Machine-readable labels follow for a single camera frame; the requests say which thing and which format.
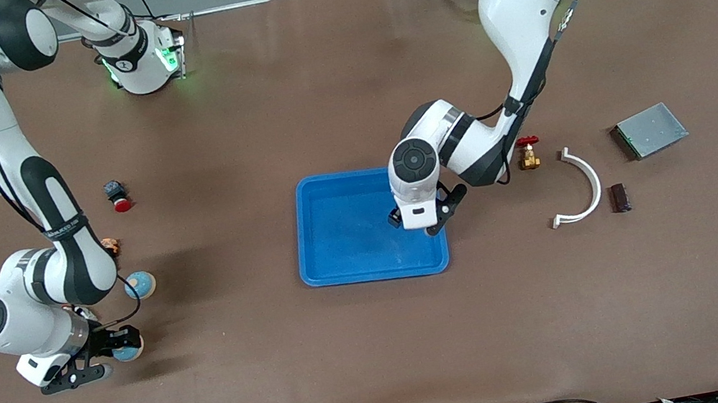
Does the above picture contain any light blue dome bell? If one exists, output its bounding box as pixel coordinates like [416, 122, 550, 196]
[122, 268, 159, 303]
[111, 335, 147, 365]

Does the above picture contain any blue plastic tray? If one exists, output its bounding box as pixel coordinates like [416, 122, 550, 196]
[283, 155, 453, 297]

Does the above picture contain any brown table mat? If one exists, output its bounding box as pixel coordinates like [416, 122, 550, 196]
[0, 0, 718, 403]

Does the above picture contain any red pushbutton with grey base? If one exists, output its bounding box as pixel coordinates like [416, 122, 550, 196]
[102, 177, 135, 216]

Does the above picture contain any white curved plastic clamp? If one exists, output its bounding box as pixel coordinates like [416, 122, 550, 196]
[540, 142, 607, 230]

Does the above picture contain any silver metal module box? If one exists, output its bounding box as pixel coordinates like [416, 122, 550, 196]
[607, 98, 694, 165]

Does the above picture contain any brass valve with red handle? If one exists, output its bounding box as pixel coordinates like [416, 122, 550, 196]
[515, 135, 544, 171]

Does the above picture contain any black right arm base cable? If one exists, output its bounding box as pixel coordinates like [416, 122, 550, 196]
[127, 0, 185, 30]

